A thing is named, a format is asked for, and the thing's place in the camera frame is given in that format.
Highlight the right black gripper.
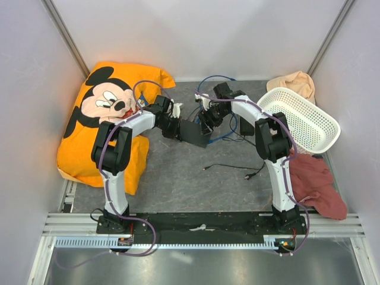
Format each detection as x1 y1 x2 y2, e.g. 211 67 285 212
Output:
197 104 230 137

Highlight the blue ethernet cable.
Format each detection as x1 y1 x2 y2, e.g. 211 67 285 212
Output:
194 75 240 145

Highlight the black network switch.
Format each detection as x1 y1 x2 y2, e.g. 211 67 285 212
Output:
179 119 213 148

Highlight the black power adapter brick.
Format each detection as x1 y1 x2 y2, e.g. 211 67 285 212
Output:
239 117 255 137

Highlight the black power cord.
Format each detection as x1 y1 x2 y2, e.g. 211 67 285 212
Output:
201 135 267 181

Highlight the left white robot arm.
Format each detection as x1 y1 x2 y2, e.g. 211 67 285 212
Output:
91 96 182 233

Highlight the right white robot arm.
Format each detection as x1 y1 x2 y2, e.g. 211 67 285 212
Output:
195 83 299 234

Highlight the orange Mickey Mouse pillow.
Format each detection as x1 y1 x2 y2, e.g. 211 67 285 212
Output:
56 62 176 188

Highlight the peach cloth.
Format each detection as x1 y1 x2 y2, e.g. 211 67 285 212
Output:
266 71 315 104

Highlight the white perforated plastic basket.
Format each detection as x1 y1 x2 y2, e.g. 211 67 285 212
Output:
257 87 341 154

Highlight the red cloth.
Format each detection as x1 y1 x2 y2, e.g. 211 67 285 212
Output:
289 151 348 220

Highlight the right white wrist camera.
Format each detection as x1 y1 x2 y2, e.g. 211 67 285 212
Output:
195 93 211 110

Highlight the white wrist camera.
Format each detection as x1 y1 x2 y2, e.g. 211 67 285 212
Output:
170 103 183 118
195 93 211 110

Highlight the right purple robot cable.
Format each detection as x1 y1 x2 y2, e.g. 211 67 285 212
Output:
194 93 311 257

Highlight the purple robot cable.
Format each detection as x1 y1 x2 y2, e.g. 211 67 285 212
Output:
194 93 311 257
55 80 173 270

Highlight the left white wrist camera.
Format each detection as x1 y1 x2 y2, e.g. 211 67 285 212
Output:
170 103 183 118

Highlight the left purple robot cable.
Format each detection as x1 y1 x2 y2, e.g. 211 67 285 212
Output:
55 80 173 270

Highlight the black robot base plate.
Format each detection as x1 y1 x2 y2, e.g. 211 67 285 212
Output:
96 211 306 243

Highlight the grey slotted cable duct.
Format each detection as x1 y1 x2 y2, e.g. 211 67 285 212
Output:
55 236 291 250

